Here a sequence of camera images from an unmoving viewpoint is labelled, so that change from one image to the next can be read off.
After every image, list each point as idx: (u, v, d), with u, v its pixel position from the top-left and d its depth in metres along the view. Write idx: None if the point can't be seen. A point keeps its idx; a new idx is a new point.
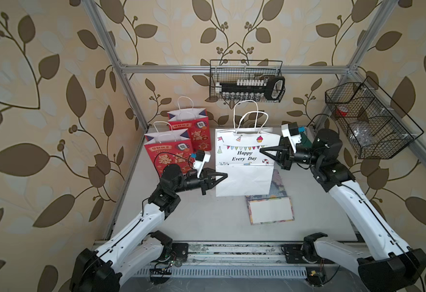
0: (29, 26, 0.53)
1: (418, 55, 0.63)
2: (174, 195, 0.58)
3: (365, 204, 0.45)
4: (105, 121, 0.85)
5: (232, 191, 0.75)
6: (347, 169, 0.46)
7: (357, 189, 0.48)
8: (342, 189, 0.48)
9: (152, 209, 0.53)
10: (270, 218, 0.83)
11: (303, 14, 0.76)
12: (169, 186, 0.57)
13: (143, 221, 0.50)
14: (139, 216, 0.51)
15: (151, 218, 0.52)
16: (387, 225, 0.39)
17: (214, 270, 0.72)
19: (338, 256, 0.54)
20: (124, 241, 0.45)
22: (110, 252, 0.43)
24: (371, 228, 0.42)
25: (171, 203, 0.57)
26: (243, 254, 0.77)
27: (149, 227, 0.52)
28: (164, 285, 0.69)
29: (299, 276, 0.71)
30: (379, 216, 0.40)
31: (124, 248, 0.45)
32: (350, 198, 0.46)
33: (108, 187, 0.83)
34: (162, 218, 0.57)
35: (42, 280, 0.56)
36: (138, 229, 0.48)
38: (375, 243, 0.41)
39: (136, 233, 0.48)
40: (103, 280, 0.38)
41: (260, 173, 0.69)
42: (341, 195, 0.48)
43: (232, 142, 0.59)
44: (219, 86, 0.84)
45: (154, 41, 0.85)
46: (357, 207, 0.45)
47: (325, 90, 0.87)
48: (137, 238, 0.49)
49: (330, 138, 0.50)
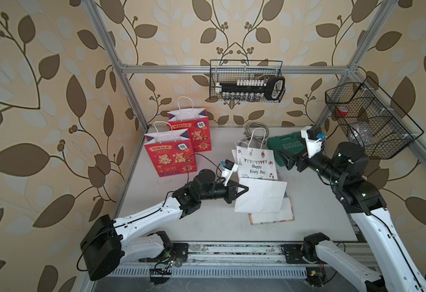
0: (29, 26, 0.53)
1: (418, 55, 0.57)
2: (197, 200, 0.59)
3: (395, 241, 0.40)
4: (105, 120, 0.85)
5: (251, 207, 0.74)
6: (377, 193, 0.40)
7: (387, 221, 0.42)
8: (373, 221, 0.41)
9: (173, 203, 0.54)
10: (270, 218, 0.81)
11: (303, 14, 0.76)
12: (199, 187, 0.58)
13: (161, 210, 0.51)
14: (160, 205, 0.52)
15: (168, 211, 0.52)
16: (413, 266, 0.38)
17: (213, 270, 0.72)
19: (343, 269, 0.53)
20: (139, 222, 0.47)
22: (125, 227, 0.44)
24: (396, 268, 0.38)
25: (191, 205, 0.57)
26: (244, 253, 0.77)
27: (164, 219, 0.53)
28: (164, 285, 0.69)
29: (299, 276, 0.71)
30: (406, 255, 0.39)
31: (136, 229, 0.46)
32: (379, 232, 0.41)
33: (108, 186, 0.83)
34: (178, 215, 0.56)
35: (41, 280, 0.56)
36: (155, 216, 0.50)
38: (396, 281, 0.38)
39: (151, 218, 0.49)
40: (109, 250, 0.39)
41: (274, 189, 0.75)
42: (369, 227, 0.42)
43: (247, 155, 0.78)
44: (219, 86, 0.84)
45: (154, 41, 0.85)
46: (385, 244, 0.40)
47: (325, 90, 0.87)
48: (150, 224, 0.49)
49: (354, 152, 0.44)
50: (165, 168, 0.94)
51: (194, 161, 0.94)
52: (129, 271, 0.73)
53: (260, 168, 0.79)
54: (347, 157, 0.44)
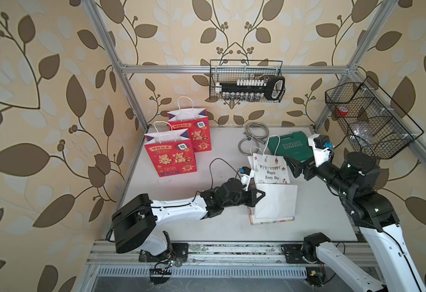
0: (29, 26, 0.53)
1: (418, 55, 0.63)
2: (220, 206, 0.60)
3: (406, 260, 0.38)
4: (105, 120, 0.85)
5: (269, 213, 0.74)
6: (389, 210, 0.41)
7: (400, 238, 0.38)
8: (383, 238, 0.39)
9: (201, 202, 0.57)
10: (271, 217, 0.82)
11: (303, 14, 0.76)
12: (224, 194, 0.60)
13: (190, 206, 0.54)
14: (188, 201, 0.55)
15: (196, 207, 0.55)
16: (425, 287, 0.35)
17: (213, 270, 0.72)
19: (344, 275, 0.53)
20: (171, 210, 0.49)
22: (160, 210, 0.47)
24: (405, 288, 0.37)
25: (213, 210, 0.59)
26: (244, 254, 0.77)
27: (190, 215, 0.55)
28: (164, 285, 0.69)
29: (299, 276, 0.71)
30: (418, 277, 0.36)
31: (168, 215, 0.48)
32: (389, 248, 0.39)
33: (108, 187, 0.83)
34: (201, 214, 0.57)
35: (41, 280, 0.56)
36: (185, 208, 0.52)
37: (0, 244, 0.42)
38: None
39: (181, 210, 0.51)
40: (143, 228, 0.42)
41: (288, 193, 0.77)
42: (378, 241, 0.40)
43: (262, 161, 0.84)
44: (219, 86, 0.84)
45: (154, 41, 0.85)
46: (395, 262, 0.38)
47: (325, 90, 0.87)
48: (178, 215, 0.51)
49: (364, 163, 0.42)
50: (165, 168, 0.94)
51: (194, 161, 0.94)
52: (129, 271, 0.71)
53: (274, 174, 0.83)
54: (357, 168, 0.42)
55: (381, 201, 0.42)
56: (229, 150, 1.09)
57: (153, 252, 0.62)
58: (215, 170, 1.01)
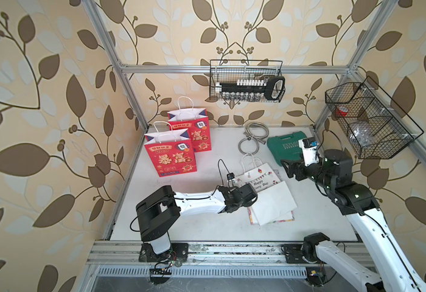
0: (29, 26, 0.53)
1: (418, 55, 0.63)
2: (238, 202, 0.66)
3: (389, 239, 0.41)
4: (105, 120, 0.85)
5: (271, 215, 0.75)
6: (367, 193, 0.46)
7: (381, 221, 0.43)
8: (367, 222, 0.43)
9: (219, 197, 0.58)
10: (272, 217, 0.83)
11: (303, 14, 0.76)
12: (244, 194, 0.65)
13: (210, 199, 0.55)
14: (209, 194, 0.56)
15: (215, 201, 0.56)
16: (408, 264, 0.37)
17: (213, 270, 0.72)
19: (343, 271, 0.53)
20: (193, 202, 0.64)
22: (183, 202, 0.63)
24: (392, 267, 0.39)
25: (232, 205, 0.61)
26: (243, 253, 0.77)
27: (209, 207, 0.56)
28: (164, 285, 0.69)
29: (299, 276, 0.71)
30: (401, 253, 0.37)
31: (191, 207, 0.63)
32: (373, 232, 0.42)
33: (108, 186, 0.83)
34: (221, 208, 0.60)
35: (42, 280, 0.56)
36: (206, 201, 0.53)
37: None
38: (393, 280, 0.39)
39: (201, 202, 0.52)
40: (170, 217, 0.43)
41: (280, 193, 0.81)
42: (363, 227, 0.43)
43: (246, 178, 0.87)
44: (219, 86, 0.84)
45: (154, 41, 0.85)
46: (381, 244, 0.41)
47: (325, 90, 0.87)
48: (198, 208, 0.53)
49: (337, 154, 0.49)
50: (165, 168, 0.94)
51: (194, 161, 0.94)
52: (129, 271, 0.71)
53: (261, 182, 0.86)
54: (332, 160, 0.49)
55: (361, 188, 0.47)
56: (229, 150, 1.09)
57: (156, 251, 0.62)
58: (215, 170, 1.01)
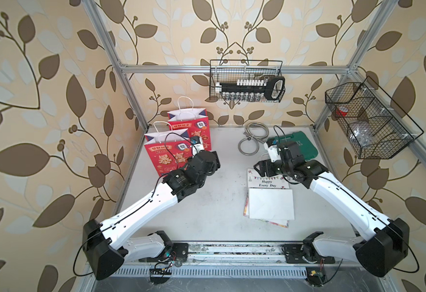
0: (29, 26, 0.53)
1: (418, 55, 0.63)
2: (194, 180, 0.54)
3: (342, 189, 0.49)
4: (105, 120, 0.85)
5: (263, 215, 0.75)
6: (319, 166, 0.55)
7: (333, 179, 0.52)
8: (319, 179, 0.52)
9: (165, 193, 0.48)
10: (265, 216, 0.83)
11: (303, 14, 0.76)
12: (197, 168, 0.54)
13: (151, 202, 0.46)
14: (148, 196, 0.47)
15: (160, 199, 0.47)
16: (367, 205, 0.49)
17: (213, 270, 0.72)
19: (339, 250, 0.54)
20: (128, 221, 0.43)
22: (112, 229, 0.41)
24: (353, 210, 0.45)
25: (185, 185, 0.51)
26: (243, 253, 0.77)
27: (157, 209, 0.48)
28: (164, 285, 0.69)
29: (299, 276, 0.71)
30: (355, 198, 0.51)
31: (126, 227, 0.42)
32: (328, 187, 0.50)
33: (108, 186, 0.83)
34: (174, 200, 0.51)
35: (42, 280, 0.56)
36: (147, 208, 0.45)
37: None
38: (361, 222, 0.43)
39: (142, 212, 0.44)
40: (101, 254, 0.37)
41: (282, 198, 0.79)
42: (321, 187, 0.51)
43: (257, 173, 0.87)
44: (219, 86, 0.84)
45: (154, 41, 0.85)
46: (338, 194, 0.48)
47: (326, 90, 0.86)
48: (141, 220, 0.45)
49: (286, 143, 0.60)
50: (165, 168, 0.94)
51: None
52: (129, 271, 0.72)
53: (270, 182, 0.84)
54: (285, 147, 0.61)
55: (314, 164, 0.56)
56: (229, 149, 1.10)
57: (153, 255, 0.62)
58: None
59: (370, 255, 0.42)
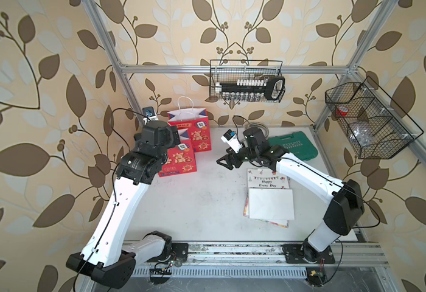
0: (29, 26, 0.53)
1: (418, 55, 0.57)
2: (154, 156, 0.46)
3: (303, 165, 0.54)
4: (105, 120, 0.85)
5: (263, 215, 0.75)
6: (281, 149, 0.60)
7: (294, 157, 0.57)
8: (284, 162, 0.56)
9: (128, 188, 0.40)
10: (265, 216, 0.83)
11: (303, 14, 0.76)
12: (152, 145, 0.45)
13: (118, 205, 0.39)
14: (113, 201, 0.39)
15: (126, 197, 0.40)
16: (324, 173, 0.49)
17: (213, 270, 0.72)
19: (326, 235, 0.56)
20: (107, 236, 0.37)
22: (97, 252, 0.36)
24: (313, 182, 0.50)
25: (148, 165, 0.42)
26: (243, 253, 0.77)
27: (129, 207, 0.41)
28: (164, 285, 0.69)
29: (299, 276, 0.71)
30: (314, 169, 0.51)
31: (109, 243, 0.37)
32: (291, 166, 0.55)
33: (108, 187, 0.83)
34: (143, 183, 0.43)
35: (42, 280, 0.56)
36: (120, 214, 0.39)
37: None
38: (321, 190, 0.48)
39: (117, 220, 0.39)
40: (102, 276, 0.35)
41: (282, 198, 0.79)
42: (285, 166, 0.56)
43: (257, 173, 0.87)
44: (219, 86, 0.84)
45: (154, 41, 0.85)
46: (299, 171, 0.53)
47: (325, 90, 0.87)
48: (120, 227, 0.40)
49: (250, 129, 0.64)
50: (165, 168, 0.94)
51: (194, 161, 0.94)
52: None
53: (270, 182, 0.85)
54: (249, 135, 0.63)
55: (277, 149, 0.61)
56: None
57: (158, 252, 0.64)
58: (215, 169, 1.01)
59: (333, 219, 0.47)
